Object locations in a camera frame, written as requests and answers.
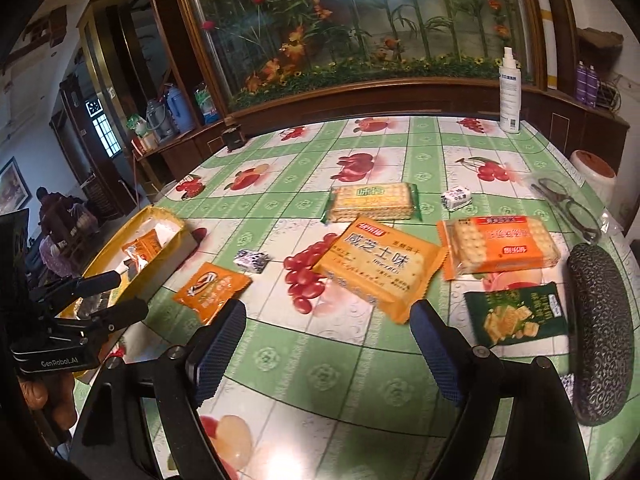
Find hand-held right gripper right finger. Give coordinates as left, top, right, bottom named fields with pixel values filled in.
left=409, top=299, right=607, bottom=480

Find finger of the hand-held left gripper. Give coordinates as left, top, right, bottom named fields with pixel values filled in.
left=89, top=299, right=150, bottom=335
left=29, top=270, right=124, bottom=312

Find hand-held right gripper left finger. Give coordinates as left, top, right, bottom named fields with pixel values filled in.
left=67, top=299, right=248, bottom=480

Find small orange snack pouch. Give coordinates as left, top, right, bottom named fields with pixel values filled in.
left=172, top=261, right=252, bottom=325
left=122, top=230, right=166, bottom=263

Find dark green snack packet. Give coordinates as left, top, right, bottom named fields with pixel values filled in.
left=464, top=281, right=568, bottom=346

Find white foam tray yellow tape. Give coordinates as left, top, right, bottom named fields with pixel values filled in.
left=55, top=205, right=198, bottom=386

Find large yellow-orange biscuit packet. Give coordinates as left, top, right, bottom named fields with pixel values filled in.
left=312, top=216, right=447, bottom=325

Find orange cracker packet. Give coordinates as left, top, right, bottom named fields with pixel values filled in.
left=437, top=215, right=561, bottom=281

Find green cracker packet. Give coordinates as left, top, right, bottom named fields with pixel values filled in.
left=321, top=182, right=423, bottom=224

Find person's left hand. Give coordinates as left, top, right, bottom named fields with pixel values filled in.
left=17, top=372, right=79, bottom=433

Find dark textured glasses case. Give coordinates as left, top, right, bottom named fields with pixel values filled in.
left=565, top=242, right=636, bottom=427

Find grey thermos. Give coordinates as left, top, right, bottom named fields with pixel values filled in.
left=146, top=99, right=173, bottom=142

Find fruit print green tablecloth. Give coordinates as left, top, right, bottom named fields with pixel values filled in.
left=75, top=115, right=640, bottom=480

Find scissors in clear bag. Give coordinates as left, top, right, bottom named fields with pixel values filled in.
left=530, top=177, right=603, bottom=246

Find blue thermos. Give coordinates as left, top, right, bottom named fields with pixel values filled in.
left=167, top=85, right=196, bottom=133

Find small dark glass bottle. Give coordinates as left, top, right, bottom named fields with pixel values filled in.
left=221, top=125, right=246, bottom=153

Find brown wooden cabinet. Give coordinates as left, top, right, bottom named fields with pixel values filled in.
left=132, top=80, right=631, bottom=186

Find white spray bottle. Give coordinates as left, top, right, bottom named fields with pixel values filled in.
left=499, top=46, right=523, bottom=134

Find glass flower display case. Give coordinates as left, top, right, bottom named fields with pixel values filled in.
left=172, top=0, right=548, bottom=116

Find framed wall picture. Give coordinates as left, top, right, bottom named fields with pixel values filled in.
left=0, top=156, right=26, bottom=213

